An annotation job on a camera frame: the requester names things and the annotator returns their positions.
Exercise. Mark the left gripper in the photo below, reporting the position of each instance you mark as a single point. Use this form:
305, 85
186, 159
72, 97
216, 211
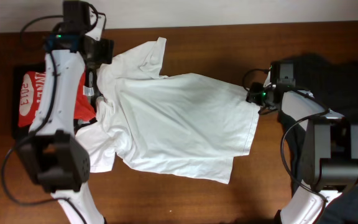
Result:
106, 51

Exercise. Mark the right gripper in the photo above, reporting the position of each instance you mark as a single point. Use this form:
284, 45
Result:
253, 96

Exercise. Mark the white t-shirt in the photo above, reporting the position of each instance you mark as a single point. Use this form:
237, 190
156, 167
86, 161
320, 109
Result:
187, 125

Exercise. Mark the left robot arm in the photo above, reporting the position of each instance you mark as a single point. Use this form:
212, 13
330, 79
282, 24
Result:
50, 154

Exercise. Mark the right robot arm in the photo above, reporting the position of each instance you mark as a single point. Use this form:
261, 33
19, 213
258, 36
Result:
329, 157

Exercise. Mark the folded red printed t-shirt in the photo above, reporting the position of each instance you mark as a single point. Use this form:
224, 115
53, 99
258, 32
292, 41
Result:
31, 93

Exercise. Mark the dark green t-shirt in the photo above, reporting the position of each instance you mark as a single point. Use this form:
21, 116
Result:
336, 85

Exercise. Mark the folded black t-shirt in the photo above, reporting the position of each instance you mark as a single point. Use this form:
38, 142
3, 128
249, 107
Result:
18, 133

